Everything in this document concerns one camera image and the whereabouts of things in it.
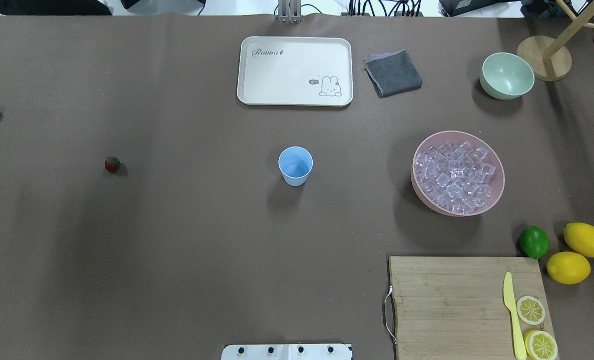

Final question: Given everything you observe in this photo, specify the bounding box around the blue plastic cup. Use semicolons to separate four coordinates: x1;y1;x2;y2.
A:
278;146;314;187

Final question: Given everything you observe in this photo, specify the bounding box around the pink bowl of ice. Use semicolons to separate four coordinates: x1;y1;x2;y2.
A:
411;130;505;217

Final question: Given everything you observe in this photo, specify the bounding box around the cream rabbit tray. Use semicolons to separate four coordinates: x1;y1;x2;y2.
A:
237;36;354;107

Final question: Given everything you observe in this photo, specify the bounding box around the yellow lemon near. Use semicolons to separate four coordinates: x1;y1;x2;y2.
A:
546;251;591;285

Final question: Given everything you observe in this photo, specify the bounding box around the grey folded cloth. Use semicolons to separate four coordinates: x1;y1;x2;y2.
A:
364;49;423;98

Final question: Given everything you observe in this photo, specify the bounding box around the lemon slice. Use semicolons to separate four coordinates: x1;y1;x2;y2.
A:
516;295;546;326
524;330;559;360

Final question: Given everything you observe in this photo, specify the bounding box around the wooden cup stand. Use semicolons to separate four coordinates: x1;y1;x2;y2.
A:
516;0;594;82

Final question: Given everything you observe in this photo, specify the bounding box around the yellow lemon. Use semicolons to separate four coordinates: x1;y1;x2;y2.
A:
546;251;591;285
562;222;594;258

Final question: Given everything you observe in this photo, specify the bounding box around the wooden cutting board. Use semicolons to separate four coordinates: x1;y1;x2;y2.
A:
388;256;554;360

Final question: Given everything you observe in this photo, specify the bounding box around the green lime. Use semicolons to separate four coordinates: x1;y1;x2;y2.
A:
518;225;550;260

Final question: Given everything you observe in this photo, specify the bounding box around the mint green bowl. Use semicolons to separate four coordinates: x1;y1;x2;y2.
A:
479;52;535;100

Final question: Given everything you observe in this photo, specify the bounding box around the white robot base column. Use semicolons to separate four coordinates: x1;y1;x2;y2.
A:
221;342;353;360

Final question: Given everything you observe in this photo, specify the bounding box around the yellow plastic knife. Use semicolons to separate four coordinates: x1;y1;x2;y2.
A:
502;272;527;360

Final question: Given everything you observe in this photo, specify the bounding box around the lemon slice upper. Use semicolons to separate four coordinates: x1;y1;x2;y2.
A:
516;295;546;326

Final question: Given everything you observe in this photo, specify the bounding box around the yellow lemon far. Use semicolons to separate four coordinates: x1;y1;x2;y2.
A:
562;222;594;258

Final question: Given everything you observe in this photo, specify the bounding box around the red strawberry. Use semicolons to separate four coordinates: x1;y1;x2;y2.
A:
104;156;121;173

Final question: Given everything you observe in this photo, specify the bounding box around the lemon slice lower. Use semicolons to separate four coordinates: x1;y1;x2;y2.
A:
524;330;559;360

